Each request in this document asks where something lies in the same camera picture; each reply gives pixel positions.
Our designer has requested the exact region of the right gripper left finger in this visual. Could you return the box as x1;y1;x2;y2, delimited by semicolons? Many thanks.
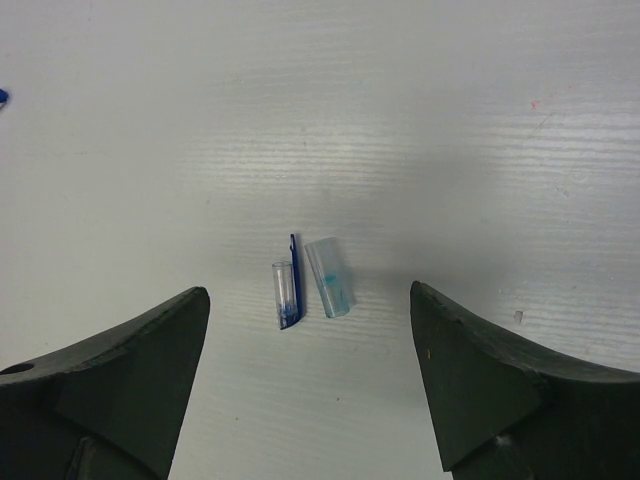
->
1;287;209;479

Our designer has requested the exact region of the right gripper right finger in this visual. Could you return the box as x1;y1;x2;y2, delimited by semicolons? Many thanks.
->
410;282;639;479

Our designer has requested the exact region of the blue clip pen cap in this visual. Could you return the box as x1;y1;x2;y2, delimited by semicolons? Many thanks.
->
271;233;305;330

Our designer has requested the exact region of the light blue pen cap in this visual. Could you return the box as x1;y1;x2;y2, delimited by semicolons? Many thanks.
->
304;237;356;318

